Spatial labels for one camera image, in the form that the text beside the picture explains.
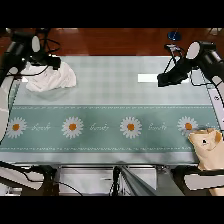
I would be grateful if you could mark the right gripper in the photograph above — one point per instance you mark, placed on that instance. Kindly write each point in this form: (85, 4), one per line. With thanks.
(169, 78)

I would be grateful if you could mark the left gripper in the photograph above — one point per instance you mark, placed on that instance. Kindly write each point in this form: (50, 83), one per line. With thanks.
(51, 62)

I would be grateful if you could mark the white garment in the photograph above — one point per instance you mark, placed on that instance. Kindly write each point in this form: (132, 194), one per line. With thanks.
(53, 80)

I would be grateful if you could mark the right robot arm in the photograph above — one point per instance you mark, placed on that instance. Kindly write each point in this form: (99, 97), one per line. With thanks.
(208, 58)

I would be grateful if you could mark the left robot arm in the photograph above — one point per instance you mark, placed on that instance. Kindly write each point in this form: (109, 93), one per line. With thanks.
(16, 50)

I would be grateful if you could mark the silver frame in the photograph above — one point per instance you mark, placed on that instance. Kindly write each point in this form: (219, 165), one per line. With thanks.
(140, 183)

